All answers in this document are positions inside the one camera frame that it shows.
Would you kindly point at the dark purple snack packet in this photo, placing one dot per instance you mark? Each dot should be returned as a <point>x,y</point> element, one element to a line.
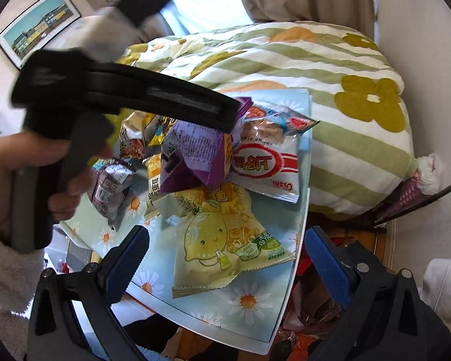
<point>188,158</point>

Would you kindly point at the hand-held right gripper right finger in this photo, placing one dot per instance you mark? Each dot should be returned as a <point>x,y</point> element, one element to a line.
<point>329,267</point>

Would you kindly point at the floral striped blanket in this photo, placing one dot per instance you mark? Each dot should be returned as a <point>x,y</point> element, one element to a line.
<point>323,82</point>

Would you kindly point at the light sheer curtain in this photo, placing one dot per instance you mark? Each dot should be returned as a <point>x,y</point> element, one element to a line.
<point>206,3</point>

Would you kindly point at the yellow green lemon snack packet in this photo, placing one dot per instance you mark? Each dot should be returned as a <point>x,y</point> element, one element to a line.
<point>210,240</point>

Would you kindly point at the framed wall picture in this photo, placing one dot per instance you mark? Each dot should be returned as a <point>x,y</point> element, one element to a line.
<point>37,26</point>

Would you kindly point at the white red snack packet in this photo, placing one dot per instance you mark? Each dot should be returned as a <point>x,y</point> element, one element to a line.
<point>263,165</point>

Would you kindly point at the yellow brown snack packet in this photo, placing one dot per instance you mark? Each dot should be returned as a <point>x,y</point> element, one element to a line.
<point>154,180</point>

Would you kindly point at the white garment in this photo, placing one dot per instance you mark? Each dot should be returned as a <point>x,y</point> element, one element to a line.
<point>447,285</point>

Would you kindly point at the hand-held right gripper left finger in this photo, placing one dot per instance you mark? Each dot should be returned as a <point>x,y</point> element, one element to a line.
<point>124,267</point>

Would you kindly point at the person's left hand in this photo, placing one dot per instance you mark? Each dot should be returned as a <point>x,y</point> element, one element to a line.
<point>22,154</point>

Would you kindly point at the red cluttered packaging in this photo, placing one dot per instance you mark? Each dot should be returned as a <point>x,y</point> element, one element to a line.
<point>308,319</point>

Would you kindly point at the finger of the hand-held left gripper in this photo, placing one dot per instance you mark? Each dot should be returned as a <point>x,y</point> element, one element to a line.
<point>165,86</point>
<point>154,109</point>

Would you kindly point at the person's left forearm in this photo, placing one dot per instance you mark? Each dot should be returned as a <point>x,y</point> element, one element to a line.
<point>7,278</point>

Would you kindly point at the grey padded headboard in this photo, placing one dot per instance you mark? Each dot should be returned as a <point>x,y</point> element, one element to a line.
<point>156,26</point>

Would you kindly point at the light purple grey snack packet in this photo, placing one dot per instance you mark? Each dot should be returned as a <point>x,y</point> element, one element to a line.
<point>109,191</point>

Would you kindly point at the brown orange snack packet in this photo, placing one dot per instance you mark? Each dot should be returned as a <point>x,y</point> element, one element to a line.
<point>133,146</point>

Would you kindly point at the purple patterned bag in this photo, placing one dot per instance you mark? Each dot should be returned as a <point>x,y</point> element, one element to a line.
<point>402,199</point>

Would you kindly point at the white tissue bundle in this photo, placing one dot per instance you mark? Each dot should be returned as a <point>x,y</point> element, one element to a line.
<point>430,173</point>

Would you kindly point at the dark thin rail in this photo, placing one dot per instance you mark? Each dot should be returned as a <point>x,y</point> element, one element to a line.
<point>436,192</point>

